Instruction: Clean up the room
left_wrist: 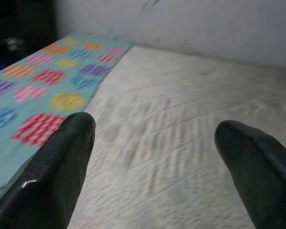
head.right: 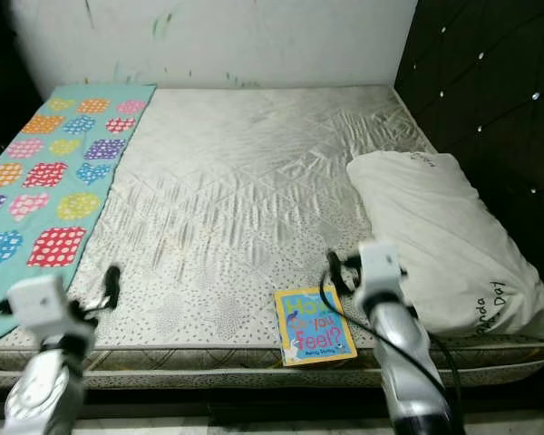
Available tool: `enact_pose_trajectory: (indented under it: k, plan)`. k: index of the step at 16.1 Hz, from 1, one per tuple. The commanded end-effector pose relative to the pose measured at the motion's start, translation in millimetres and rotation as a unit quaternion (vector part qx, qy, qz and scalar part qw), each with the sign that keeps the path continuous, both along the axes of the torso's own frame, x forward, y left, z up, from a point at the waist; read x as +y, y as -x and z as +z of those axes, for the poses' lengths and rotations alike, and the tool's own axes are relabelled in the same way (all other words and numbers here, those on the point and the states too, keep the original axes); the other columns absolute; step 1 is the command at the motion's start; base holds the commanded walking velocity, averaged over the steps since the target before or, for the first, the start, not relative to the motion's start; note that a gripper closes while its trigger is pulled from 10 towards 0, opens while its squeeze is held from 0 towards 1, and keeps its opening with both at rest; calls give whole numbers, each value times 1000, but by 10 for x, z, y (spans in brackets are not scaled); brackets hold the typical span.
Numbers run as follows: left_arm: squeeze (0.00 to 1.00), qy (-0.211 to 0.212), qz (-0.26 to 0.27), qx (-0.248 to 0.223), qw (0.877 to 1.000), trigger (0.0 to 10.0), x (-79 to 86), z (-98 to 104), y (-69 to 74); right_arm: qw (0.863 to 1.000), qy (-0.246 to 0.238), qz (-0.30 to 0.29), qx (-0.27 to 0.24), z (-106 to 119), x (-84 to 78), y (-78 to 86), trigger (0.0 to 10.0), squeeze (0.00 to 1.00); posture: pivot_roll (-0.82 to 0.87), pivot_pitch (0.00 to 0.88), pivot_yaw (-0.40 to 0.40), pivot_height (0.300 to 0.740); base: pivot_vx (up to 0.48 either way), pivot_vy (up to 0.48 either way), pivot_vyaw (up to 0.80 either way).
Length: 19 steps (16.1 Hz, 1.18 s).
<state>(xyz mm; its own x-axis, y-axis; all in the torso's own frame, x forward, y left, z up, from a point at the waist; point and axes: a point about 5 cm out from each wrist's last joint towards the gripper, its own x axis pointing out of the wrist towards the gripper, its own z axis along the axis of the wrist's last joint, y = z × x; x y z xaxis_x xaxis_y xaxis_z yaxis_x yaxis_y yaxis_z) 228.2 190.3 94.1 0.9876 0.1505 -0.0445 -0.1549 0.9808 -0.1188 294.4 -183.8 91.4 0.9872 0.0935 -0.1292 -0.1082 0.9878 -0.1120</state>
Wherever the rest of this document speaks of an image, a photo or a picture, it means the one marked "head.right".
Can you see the blue yellow children's book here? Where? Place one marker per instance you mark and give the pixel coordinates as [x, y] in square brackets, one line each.
[315, 324]

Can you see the white pillow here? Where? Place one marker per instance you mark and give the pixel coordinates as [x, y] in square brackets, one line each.
[444, 217]

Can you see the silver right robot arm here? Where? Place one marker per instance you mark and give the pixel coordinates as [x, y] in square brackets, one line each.
[408, 362]

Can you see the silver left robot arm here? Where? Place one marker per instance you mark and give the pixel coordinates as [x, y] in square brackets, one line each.
[41, 390]

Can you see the teal blanket with colourful hearts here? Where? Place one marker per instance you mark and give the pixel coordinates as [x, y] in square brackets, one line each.
[9, 299]

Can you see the grey quilted mattress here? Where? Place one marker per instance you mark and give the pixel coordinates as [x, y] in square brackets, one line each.
[218, 199]

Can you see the dark bed base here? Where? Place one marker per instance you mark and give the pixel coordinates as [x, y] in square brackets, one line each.
[245, 406]

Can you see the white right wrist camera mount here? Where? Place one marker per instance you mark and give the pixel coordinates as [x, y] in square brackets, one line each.
[379, 270]

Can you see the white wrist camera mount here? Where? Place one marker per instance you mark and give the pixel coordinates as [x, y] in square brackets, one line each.
[379, 270]
[41, 304]

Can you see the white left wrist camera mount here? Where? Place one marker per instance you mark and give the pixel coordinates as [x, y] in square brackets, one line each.
[41, 304]

